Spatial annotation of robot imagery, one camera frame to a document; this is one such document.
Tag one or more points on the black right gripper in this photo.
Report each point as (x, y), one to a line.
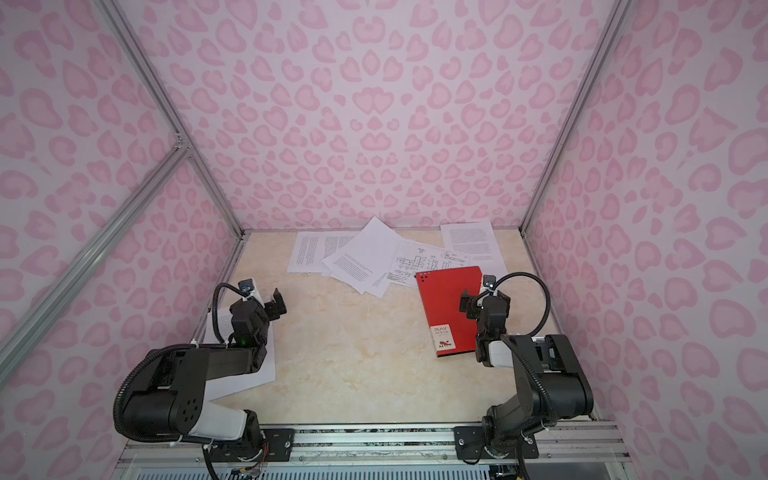
(483, 303)

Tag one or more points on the aluminium frame right post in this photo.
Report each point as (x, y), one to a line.
(620, 15)

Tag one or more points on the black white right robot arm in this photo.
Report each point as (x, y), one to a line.
(550, 384)

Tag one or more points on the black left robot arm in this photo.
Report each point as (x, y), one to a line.
(162, 400)

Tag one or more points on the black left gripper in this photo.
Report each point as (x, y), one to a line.
(264, 307)

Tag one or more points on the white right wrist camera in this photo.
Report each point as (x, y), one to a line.
(489, 283)

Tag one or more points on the aluminium frame left post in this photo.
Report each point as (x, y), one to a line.
(128, 40)

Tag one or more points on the aluminium frame diagonal bar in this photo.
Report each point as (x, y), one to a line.
(39, 319)

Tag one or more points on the technical drawing sheet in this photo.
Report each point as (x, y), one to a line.
(413, 257)

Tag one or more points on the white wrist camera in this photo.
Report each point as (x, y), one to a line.
(247, 289)
(489, 283)

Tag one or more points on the aluminium frame post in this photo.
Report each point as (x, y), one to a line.
(620, 15)
(128, 40)

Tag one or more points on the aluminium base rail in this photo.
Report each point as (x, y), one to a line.
(581, 449)

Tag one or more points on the tilted white text sheet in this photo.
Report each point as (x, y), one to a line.
(364, 262)

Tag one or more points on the red black folder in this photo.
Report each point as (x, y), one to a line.
(441, 294)

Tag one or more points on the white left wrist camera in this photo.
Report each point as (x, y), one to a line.
(247, 289)

